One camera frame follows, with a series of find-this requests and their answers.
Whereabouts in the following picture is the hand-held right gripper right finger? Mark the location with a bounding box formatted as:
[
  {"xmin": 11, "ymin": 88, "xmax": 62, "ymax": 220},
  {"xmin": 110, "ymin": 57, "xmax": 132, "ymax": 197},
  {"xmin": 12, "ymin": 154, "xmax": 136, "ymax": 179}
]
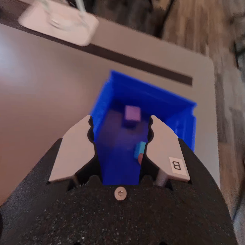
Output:
[{"xmin": 140, "ymin": 115, "xmax": 191, "ymax": 187}]

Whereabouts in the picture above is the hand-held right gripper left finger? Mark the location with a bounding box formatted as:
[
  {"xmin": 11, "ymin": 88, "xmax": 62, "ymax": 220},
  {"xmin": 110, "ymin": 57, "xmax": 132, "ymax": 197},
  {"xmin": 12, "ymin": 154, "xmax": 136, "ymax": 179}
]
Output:
[{"xmin": 49, "ymin": 115, "xmax": 102, "ymax": 186}]

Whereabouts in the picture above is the teal foam cube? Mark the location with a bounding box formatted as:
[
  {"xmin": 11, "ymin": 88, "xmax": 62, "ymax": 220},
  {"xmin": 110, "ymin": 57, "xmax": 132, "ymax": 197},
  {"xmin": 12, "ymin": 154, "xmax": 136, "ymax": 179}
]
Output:
[{"xmin": 134, "ymin": 142, "xmax": 146, "ymax": 159}]

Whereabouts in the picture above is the purple foam cube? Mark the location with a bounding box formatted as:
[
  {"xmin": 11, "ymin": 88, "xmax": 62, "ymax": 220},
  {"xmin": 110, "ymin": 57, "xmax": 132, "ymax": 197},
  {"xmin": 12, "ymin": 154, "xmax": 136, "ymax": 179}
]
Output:
[{"xmin": 125, "ymin": 106, "xmax": 141, "ymax": 127}]

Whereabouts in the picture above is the blue plastic bin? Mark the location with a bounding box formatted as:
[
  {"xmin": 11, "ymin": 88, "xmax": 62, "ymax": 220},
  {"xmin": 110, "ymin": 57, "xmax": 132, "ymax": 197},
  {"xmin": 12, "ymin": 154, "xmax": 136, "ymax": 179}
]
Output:
[{"xmin": 90, "ymin": 70, "xmax": 197, "ymax": 186}]

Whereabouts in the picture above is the white stand base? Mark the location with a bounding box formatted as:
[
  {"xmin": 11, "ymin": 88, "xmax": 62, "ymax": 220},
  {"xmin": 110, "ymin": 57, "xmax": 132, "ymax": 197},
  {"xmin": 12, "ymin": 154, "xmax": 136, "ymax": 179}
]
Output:
[{"xmin": 19, "ymin": 0, "xmax": 99, "ymax": 46}]

